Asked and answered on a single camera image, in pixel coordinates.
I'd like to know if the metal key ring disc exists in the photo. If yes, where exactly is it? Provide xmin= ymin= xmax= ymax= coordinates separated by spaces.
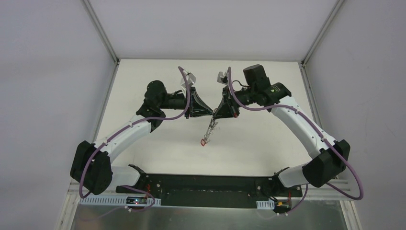
xmin=203 ymin=117 xmax=218 ymax=144

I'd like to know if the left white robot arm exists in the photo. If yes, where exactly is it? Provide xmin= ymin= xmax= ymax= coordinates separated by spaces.
xmin=70 ymin=80 xmax=214 ymax=195

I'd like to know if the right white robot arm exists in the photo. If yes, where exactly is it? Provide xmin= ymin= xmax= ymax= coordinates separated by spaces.
xmin=214 ymin=64 xmax=350 ymax=196

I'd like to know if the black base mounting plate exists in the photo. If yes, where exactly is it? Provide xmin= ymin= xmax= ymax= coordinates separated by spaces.
xmin=133 ymin=173 xmax=303 ymax=208

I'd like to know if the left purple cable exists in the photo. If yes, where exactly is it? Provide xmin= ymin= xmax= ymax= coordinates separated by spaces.
xmin=78 ymin=66 xmax=192 ymax=212

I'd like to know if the purple cable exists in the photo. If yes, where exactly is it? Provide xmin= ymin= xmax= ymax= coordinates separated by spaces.
xmin=227 ymin=67 xmax=364 ymax=219
xmin=78 ymin=66 xmax=192 ymax=212

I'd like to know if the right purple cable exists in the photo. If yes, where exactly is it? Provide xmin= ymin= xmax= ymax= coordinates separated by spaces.
xmin=227 ymin=67 xmax=364 ymax=219

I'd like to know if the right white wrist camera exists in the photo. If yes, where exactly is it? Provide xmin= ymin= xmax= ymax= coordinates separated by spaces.
xmin=216 ymin=71 xmax=229 ymax=85

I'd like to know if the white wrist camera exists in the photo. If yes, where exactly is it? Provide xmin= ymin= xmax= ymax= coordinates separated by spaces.
xmin=180 ymin=70 xmax=196 ymax=95
xmin=216 ymin=71 xmax=229 ymax=85

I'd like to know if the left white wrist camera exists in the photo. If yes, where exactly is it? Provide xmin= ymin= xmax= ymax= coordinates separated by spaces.
xmin=180 ymin=70 xmax=196 ymax=95

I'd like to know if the right white cable duct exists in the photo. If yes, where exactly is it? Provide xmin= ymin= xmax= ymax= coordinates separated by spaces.
xmin=256 ymin=199 xmax=275 ymax=210

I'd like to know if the white cable duct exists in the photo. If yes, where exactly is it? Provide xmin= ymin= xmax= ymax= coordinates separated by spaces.
xmin=79 ymin=194 xmax=161 ymax=207
xmin=256 ymin=199 xmax=275 ymax=210

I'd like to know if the aluminium frame rail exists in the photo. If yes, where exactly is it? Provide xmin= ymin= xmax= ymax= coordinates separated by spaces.
xmin=305 ymin=179 xmax=351 ymax=201

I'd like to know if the left white cable duct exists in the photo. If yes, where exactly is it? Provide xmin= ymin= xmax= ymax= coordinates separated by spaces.
xmin=79 ymin=194 xmax=161 ymax=207

